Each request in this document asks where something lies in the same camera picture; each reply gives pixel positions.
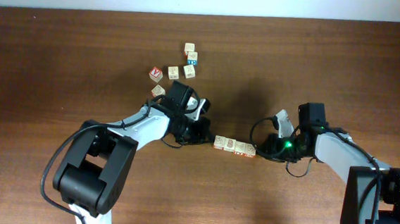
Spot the red top edge block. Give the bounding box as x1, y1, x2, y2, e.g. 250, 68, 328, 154
184, 42, 195, 56

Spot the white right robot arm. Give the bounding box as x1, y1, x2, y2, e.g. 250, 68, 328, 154
258, 127, 400, 224

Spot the blue D block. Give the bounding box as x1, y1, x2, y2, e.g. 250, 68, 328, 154
187, 51, 198, 66

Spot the blue 2 block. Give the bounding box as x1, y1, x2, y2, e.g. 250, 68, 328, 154
183, 65, 196, 79

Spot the red edged block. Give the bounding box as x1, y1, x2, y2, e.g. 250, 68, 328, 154
244, 144, 256, 158

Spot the elephant red letter block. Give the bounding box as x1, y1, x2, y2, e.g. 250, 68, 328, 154
151, 85, 165, 97

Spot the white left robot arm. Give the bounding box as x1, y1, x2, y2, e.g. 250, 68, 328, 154
40, 97, 211, 224

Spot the red letter A block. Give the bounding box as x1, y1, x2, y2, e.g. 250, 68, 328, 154
149, 67, 163, 83

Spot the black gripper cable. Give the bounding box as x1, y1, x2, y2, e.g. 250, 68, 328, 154
246, 114, 317, 179

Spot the pineapple 2 block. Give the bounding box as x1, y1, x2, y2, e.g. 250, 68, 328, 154
223, 138, 236, 152

